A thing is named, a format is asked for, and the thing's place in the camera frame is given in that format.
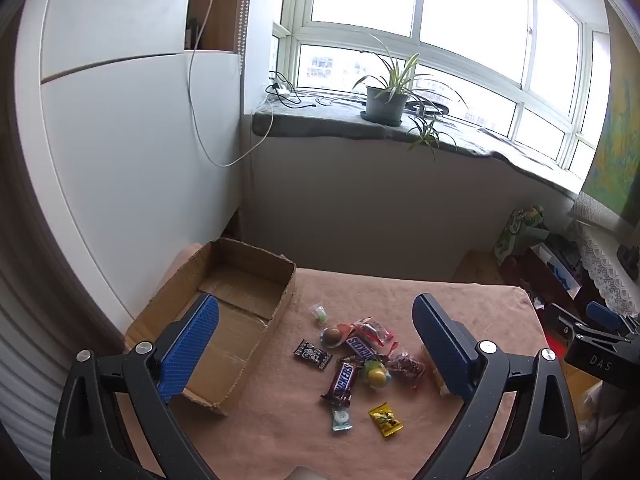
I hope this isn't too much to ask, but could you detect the yellow candy packet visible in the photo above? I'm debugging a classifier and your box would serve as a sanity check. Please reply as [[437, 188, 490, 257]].
[[368, 402, 404, 440]]

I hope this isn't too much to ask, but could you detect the white ribbed panel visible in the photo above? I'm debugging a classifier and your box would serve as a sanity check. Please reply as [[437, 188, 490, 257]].
[[0, 260, 76, 461]]

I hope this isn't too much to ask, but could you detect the yellow green ball candy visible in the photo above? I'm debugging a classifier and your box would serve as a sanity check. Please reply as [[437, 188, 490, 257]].
[[362, 360, 391, 389]]

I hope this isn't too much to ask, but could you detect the green paper bag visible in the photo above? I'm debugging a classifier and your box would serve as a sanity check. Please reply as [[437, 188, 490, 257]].
[[495, 205, 548, 261]]

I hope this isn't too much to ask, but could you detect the white wardrobe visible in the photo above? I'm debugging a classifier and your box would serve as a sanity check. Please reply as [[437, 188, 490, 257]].
[[15, 0, 243, 336]]

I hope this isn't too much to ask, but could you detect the pink tablecloth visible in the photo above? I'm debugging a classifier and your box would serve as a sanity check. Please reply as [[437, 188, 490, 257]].
[[112, 260, 551, 480]]

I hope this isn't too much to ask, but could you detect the plant pot saucer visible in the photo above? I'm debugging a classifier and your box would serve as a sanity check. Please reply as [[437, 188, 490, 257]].
[[360, 107, 404, 127]]

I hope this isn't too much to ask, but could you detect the black cable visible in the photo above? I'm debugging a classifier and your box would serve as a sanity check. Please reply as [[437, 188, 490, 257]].
[[265, 71, 331, 109]]

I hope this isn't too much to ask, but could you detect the dark storage box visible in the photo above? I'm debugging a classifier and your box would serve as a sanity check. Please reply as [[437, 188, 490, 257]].
[[505, 242, 586, 306]]

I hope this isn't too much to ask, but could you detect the potted spider plant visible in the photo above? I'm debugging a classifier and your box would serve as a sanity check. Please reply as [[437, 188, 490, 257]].
[[351, 32, 468, 161]]

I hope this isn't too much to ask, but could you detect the green white candy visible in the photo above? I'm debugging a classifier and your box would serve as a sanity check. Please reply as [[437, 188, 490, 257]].
[[330, 405, 353, 435]]

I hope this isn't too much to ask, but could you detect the white cable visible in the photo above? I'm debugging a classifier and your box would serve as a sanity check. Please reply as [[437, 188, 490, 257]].
[[187, 0, 275, 168]]

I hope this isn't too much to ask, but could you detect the cardboard box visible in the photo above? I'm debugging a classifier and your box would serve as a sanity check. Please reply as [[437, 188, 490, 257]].
[[124, 238, 297, 417]]

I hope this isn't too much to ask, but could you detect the black round dish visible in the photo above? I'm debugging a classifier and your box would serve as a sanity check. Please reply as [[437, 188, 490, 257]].
[[405, 99, 451, 117]]

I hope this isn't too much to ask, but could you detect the black patterned candy packet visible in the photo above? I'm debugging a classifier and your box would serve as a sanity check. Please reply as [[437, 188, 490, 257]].
[[293, 339, 333, 370]]

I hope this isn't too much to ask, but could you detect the beige snack packet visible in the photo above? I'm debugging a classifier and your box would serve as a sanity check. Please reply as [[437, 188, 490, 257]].
[[431, 362, 451, 397]]

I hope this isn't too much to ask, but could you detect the wooden shelf panel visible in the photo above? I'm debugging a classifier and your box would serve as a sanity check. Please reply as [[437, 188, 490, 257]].
[[185, 0, 251, 53]]

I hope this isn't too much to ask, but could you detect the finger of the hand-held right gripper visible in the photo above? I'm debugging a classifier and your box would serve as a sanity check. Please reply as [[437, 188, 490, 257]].
[[586, 301, 632, 336], [542, 303, 591, 348]]

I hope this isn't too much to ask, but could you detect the red clear snack packet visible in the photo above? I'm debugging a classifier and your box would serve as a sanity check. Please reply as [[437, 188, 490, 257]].
[[350, 316, 397, 348], [387, 342, 426, 391]]

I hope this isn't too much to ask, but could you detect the white lace cloth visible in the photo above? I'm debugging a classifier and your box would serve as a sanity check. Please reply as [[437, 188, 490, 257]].
[[570, 220, 640, 318]]

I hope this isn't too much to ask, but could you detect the brown chocolate bar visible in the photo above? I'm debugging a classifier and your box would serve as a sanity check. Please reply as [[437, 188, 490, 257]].
[[345, 335, 381, 361], [320, 357, 363, 407]]

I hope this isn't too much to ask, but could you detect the wall map poster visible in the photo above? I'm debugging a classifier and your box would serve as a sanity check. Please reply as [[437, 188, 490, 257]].
[[580, 0, 640, 231]]

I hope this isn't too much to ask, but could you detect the grey windowsill cover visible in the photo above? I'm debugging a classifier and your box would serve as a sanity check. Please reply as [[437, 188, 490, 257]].
[[252, 87, 586, 196]]

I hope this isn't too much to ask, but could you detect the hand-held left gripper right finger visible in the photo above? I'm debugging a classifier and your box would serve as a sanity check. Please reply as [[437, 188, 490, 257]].
[[411, 293, 583, 480]]

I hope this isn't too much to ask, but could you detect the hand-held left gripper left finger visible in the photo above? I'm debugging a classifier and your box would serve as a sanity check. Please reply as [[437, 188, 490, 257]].
[[50, 292, 221, 480]]

